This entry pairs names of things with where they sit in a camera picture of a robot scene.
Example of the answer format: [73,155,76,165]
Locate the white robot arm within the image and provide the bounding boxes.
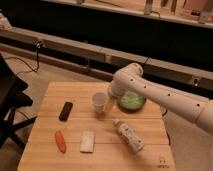
[108,63,213,135]

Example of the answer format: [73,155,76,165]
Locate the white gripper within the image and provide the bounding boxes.
[104,81,124,113]

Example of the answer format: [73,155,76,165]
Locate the black office chair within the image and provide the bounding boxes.
[0,53,35,149]

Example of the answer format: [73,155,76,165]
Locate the white sponge block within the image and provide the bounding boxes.
[80,131,95,153]

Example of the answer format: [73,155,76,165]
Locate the orange carrot toy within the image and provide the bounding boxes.
[55,131,66,153]

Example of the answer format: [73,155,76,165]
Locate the white plastic bottle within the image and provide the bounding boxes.
[113,119,144,153]

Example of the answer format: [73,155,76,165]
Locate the black cable on floor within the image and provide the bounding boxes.
[4,39,44,76]

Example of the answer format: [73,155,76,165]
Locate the black rectangular block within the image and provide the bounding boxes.
[59,102,73,121]

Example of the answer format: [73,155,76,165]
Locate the green ceramic bowl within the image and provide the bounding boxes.
[117,91,146,111]

